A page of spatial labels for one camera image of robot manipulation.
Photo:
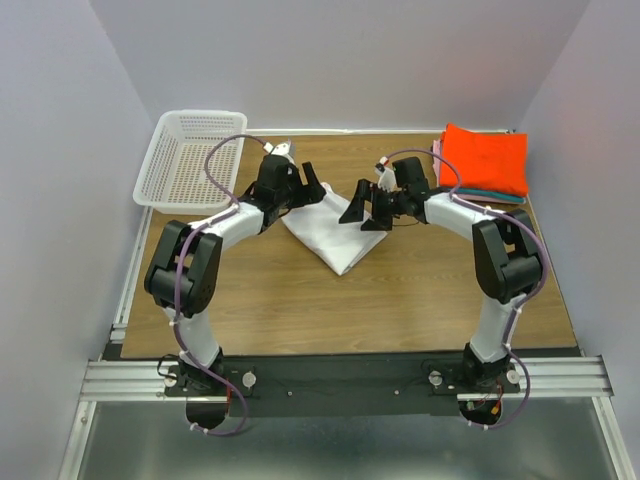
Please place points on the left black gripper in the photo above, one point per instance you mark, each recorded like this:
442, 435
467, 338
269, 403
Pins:
313, 192

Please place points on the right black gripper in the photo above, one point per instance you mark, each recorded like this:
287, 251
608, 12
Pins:
354, 213

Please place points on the white t shirt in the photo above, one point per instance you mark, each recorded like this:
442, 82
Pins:
340, 246

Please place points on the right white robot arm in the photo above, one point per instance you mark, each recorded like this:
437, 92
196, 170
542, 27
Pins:
511, 263

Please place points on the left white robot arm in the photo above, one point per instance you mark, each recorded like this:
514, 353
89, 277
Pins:
183, 272

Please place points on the teal folded t shirt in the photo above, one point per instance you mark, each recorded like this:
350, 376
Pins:
490, 196

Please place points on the orange folded t shirt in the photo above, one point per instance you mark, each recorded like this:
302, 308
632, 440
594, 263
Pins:
490, 162

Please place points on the white plastic laundry basket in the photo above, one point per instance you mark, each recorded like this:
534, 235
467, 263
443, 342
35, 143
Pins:
172, 179

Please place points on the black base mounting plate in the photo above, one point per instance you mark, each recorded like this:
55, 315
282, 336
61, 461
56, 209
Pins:
244, 397

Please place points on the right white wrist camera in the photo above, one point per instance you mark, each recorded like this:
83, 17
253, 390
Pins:
386, 176

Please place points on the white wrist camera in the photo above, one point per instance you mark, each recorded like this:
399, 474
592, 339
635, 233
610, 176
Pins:
285, 149
386, 176

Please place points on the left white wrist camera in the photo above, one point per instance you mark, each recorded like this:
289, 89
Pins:
285, 149

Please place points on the left aluminium side rail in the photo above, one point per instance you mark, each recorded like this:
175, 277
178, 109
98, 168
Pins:
120, 322

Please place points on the aluminium frame rail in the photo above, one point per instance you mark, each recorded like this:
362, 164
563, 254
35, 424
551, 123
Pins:
563, 377

